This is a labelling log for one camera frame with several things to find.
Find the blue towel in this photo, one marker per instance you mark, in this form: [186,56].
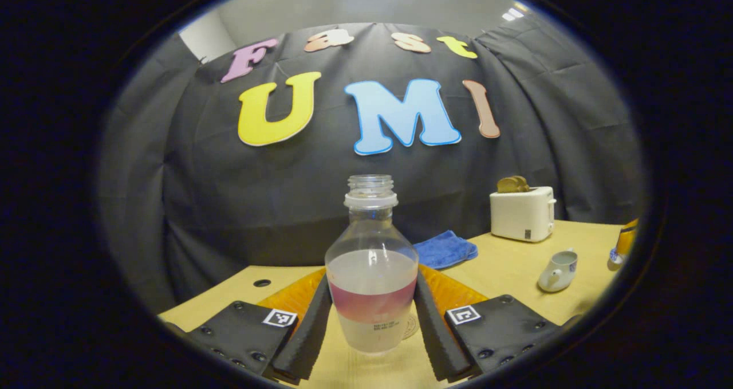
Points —
[444,248]

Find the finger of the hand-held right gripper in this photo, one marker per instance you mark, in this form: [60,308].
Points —
[627,240]

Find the black backdrop cloth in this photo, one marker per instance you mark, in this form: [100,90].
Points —
[229,194]

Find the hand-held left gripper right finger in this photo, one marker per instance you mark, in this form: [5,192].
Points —
[438,337]

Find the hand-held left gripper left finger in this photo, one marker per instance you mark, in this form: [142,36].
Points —
[306,337]

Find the white teacup with blue print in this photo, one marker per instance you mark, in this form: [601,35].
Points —
[555,274]

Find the white toaster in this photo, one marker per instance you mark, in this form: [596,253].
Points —
[518,214]

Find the clear water bottle pink label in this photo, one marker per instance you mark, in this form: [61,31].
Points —
[372,274]

